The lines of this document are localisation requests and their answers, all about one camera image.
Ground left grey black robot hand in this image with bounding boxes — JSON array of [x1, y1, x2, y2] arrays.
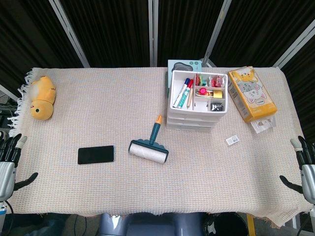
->
[[0, 133, 39, 202]]

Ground yellow cat print tissue pack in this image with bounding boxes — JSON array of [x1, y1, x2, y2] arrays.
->
[[227, 65, 278, 123]]

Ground yellow table leg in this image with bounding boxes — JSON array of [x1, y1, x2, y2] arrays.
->
[[247, 213, 254, 236]]

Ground grey aluminium frame post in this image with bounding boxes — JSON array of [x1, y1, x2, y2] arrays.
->
[[272, 18, 315, 69], [148, 0, 159, 67], [0, 85, 19, 102], [48, 0, 91, 68], [203, 0, 232, 67]]

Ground teal card behind organizer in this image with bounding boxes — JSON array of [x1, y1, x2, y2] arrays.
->
[[167, 59, 203, 95]]

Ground white drawer organizer box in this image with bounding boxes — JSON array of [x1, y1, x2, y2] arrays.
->
[[166, 70, 229, 134]]

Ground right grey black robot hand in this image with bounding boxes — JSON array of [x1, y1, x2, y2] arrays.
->
[[280, 136, 315, 204]]

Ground wooden pencil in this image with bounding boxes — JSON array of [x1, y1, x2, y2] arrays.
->
[[186, 86, 194, 108]]

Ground yellow plush duck toy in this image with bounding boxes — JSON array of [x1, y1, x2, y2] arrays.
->
[[30, 75, 57, 121]]

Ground black waste bin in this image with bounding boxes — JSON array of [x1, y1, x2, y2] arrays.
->
[[203, 213, 248, 236]]

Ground teal lint roller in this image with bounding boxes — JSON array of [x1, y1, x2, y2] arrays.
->
[[127, 115, 170, 165]]

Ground small white barcode label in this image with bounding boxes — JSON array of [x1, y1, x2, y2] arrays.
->
[[226, 135, 240, 146]]

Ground black curtain panel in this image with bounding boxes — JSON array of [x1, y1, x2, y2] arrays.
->
[[280, 31, 315, 143], [60, 0, 151, 67], [211, 0, 315, 67], [0, 0, 83, 99], [157, 0, 224, 67]]

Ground black smartphone with blue back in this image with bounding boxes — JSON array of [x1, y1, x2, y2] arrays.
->
[[77, 145, 115, 165]]

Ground blue capped white marker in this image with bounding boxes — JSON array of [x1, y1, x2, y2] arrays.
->
[[172, 78, 190, 109]]

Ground clear plastic blister pack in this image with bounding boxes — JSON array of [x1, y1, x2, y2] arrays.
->
[[251, 117, 276, 134]]

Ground grey robot torso base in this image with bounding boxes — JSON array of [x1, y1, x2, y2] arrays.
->
[[98, 212, 205, 236]]

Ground beige woven tablecloth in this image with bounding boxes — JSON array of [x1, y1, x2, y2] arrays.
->
[[7, 66, 311, 228]]

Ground clear box of red clips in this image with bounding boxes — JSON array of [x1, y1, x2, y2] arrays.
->
[[209, 75, 227, 88]]

